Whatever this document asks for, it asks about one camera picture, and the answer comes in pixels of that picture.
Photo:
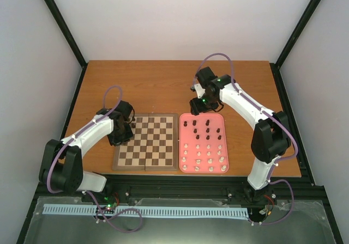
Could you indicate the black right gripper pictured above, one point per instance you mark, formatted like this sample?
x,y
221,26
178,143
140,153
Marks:
x,y
197,108

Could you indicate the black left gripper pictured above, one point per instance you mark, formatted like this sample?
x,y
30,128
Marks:
x,y
115,142

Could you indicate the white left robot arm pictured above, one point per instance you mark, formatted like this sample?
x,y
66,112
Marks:
x,y
62,168

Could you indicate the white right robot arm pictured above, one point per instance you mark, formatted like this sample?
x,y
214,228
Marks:
x,y
271,137

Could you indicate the wooden chess board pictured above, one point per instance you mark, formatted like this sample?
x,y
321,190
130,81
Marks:
x,y
154,145

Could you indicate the pink plastic tray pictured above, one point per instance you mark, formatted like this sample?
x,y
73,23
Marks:
x,y
187,136

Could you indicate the black aluminium frame rail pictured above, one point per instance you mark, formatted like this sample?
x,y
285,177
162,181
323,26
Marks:
x,y
301,213

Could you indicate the light blue cable duct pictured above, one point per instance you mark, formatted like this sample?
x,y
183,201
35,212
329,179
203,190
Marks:
x,y
151,211

